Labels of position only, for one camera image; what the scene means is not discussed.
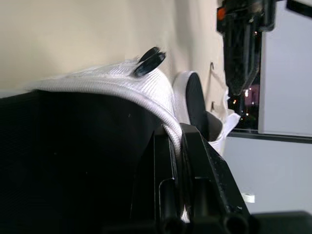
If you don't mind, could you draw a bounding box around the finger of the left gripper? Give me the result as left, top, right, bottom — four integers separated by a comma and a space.
132, 50, 168, 79
137, 46, 161, 64

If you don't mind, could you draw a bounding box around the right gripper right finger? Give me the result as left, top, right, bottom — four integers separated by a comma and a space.
179, 123, 253, 234

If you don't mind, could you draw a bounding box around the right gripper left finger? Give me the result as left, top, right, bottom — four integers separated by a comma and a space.
130, 128, 184, 234

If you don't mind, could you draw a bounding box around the white sandal with black lining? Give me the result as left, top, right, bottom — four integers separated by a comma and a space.
0, 57, 193, 224
170, 62, 242, 156

